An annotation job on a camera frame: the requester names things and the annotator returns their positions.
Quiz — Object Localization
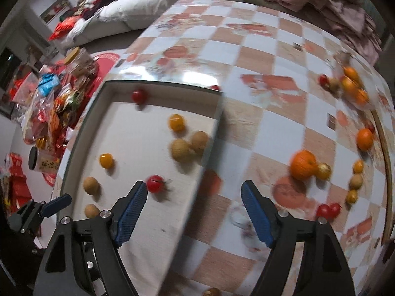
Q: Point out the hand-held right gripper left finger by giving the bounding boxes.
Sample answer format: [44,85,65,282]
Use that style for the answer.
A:
[32,180,148,296]

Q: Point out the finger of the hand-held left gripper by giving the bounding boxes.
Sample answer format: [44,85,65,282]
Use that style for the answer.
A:
[42,194,72,218]

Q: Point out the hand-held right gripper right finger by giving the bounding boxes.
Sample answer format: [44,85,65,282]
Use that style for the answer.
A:
[241,180,358,296]

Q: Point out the yellow kumquat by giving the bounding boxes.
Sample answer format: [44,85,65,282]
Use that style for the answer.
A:
[99,153,114,169]

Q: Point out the large orange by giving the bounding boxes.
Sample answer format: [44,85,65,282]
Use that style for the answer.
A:
[290,150,318,181]

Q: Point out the white shallow tray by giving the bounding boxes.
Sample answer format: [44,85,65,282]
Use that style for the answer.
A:
[60,79,224,296]

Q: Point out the jar with black lid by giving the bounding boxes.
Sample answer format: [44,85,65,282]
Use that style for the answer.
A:
[28,146,62,173]

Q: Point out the red cardboard boxes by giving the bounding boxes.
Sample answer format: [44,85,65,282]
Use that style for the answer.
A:
[0,152,31,210]

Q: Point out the pile of snack packets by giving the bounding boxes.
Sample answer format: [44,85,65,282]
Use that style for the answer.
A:
[9,65,99,148]

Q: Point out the checkered tablecloth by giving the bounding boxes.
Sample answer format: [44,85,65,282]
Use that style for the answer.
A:
[108,0,395,296]

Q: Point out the long wooden paddle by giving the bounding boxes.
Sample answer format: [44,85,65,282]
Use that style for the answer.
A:
[372,109,392,247]

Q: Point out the clear jar with yellow lid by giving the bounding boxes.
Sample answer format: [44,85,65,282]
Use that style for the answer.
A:
[63,46,96,81]

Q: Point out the red round mat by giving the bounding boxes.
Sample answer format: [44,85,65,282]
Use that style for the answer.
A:
[89,52,121,90]

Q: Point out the red foil packet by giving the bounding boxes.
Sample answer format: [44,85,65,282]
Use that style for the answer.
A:
[48,17,78,40]

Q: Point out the clear plastic bag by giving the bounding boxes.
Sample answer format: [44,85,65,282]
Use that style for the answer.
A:
[332,48,375,111]

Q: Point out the white duvet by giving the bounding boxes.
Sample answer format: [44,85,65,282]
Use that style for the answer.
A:
[74,0,198,44]

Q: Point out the clear plastic ring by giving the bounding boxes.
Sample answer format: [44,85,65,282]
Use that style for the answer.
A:
[230,203,269,253]

